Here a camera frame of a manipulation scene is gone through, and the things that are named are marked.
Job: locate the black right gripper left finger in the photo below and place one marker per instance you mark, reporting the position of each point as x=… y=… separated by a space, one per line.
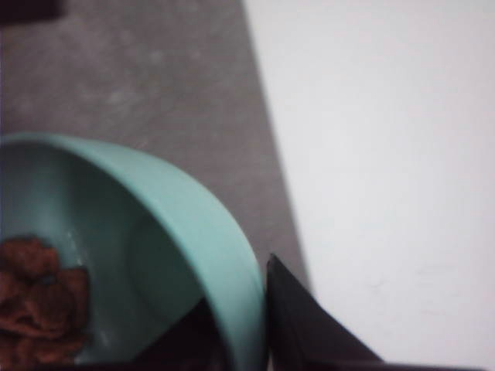
x=193 y=343

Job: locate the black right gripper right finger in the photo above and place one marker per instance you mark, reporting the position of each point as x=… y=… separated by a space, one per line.
x=302 y=335

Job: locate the teal bowl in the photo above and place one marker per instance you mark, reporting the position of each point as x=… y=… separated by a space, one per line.
x=154 y=241

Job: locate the brown beef cubes pile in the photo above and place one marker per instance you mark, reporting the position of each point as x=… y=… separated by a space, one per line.
x=44 y=307

